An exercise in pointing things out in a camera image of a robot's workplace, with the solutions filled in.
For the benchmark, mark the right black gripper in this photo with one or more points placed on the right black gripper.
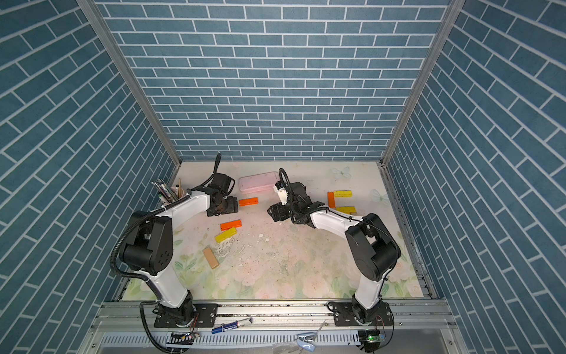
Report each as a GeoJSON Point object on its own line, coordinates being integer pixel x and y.
{"type": "Point", "coordinates": [278, 210]}

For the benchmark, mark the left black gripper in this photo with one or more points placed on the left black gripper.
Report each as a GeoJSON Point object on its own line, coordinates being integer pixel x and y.
{"type": "Point", "coordinates": [233, 206]}

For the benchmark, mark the orange block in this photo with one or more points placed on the orange block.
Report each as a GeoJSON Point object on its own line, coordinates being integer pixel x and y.
{"type": "Point", "coordinates": [248, 202]}
{"type": "Point", "coordinates": [331, 200]}
{"type": "Point", "coordinates": [232, 224]}

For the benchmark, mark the yellow block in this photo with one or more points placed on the yellow block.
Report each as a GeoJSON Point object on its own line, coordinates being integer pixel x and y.
{"type": "Point", "coordinates": [225, 235]}
{"type": "Point", "coordinates": [350, 210]}
{"type": "Point", "coordinates": [343, 193]}

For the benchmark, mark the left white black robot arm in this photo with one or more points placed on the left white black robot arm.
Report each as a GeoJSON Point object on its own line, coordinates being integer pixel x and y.
{"type": "Point", "coordinates": [146, 246]}

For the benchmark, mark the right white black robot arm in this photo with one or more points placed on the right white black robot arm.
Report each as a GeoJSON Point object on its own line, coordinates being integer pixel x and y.
{"type": "Point", "coordinates": [373, 248]}

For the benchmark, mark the pink pencil case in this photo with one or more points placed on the pink pencil case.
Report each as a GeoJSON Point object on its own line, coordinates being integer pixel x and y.
{"type": "Point", "coordinates": [257, 183]}

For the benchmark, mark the pink pen cup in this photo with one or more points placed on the pink pen cup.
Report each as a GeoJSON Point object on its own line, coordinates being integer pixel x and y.
{"type": "Point", "coordinates": [169, 195]}

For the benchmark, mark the pens in cup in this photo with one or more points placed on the pens in cup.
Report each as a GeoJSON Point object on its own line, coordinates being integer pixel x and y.
{"type": "Point", "coordinates": [158, 184]}

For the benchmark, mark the wooden block left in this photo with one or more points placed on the wooden block left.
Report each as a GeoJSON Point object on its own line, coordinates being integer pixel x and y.
{"type": "Point", "coordinates": [210, 258]}

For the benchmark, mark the clear plastic bag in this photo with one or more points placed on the clear plastic bag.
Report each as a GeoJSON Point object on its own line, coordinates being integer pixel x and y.
{"type": "Point", "coordinates": [303, 343]}

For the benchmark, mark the green lit circuit board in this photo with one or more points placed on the green lit circuit board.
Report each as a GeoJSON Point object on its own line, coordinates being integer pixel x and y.
{"type": "Point", "coordinates": [370, 340]}

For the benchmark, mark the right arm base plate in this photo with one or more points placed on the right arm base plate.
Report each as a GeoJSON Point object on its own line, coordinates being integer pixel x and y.
{"type": "Point", "coordinates": [349, 314]}

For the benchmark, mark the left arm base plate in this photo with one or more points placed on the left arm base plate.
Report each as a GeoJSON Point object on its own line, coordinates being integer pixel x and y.
{"type": "Point", "coordinates": [199, 315]}

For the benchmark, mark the blue screwdriver on rail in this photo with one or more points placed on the blue screwdriver on rail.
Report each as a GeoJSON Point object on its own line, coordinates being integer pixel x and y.
{"type": "Point", "coordinates": [232, 325]}

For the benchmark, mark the aluminium front rail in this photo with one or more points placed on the aluminium front rail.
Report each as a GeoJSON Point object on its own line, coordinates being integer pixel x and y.
{"type": "Point", "coordinates": [423, 321]}

